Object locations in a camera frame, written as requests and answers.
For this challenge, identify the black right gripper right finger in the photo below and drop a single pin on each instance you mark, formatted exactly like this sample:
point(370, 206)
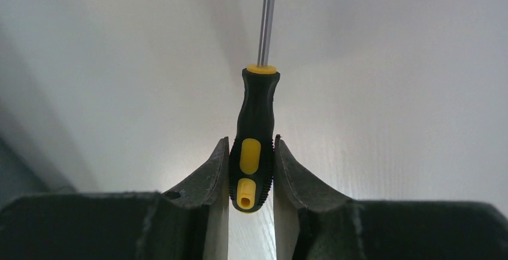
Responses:
point(312, 220)

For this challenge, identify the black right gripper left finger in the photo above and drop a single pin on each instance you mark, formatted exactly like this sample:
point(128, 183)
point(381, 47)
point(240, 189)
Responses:
point(189, 221)

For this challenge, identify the black yellow screwdriver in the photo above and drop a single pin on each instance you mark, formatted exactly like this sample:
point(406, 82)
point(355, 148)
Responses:
point(251, 159)

